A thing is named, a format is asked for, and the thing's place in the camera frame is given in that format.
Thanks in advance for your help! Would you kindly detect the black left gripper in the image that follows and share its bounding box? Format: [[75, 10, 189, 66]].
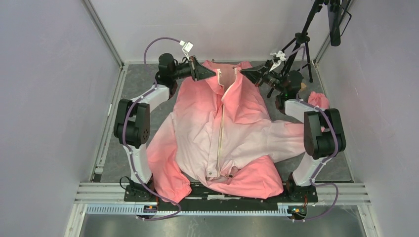
[[171, 56, 216, 81]]

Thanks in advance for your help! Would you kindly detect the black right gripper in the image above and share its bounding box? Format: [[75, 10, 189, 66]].
[[241, 60, 286, 94]]

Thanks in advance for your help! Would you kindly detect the pink zip-up jacket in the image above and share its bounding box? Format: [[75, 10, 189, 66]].
[[146, 60, 330, 204]]

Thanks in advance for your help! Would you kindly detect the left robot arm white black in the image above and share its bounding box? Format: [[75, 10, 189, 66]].
[[113, 53, 216, 201]]

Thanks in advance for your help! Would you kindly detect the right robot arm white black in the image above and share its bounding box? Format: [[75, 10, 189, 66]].
[[241, 65, 346, 201]]

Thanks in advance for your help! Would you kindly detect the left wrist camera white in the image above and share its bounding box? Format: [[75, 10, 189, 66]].
[[179, 40, 194, 59]]

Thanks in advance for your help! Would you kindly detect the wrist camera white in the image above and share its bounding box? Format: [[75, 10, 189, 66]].
[[179, 40, 194, 59], [269, 50, 287, 72]]

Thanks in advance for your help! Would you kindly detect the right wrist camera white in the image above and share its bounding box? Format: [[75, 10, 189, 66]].
[[269, 50, 287, 72]]

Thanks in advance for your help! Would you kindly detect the black camera tripod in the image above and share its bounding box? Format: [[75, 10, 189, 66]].
[[266, 0, 328, 83]]

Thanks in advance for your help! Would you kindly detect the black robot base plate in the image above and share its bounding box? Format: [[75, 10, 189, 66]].
[[124, 183, 319, 211]]

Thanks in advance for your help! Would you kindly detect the white slotted cable duct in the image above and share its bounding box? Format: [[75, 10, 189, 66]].
[[86, 204, 291, 217]]

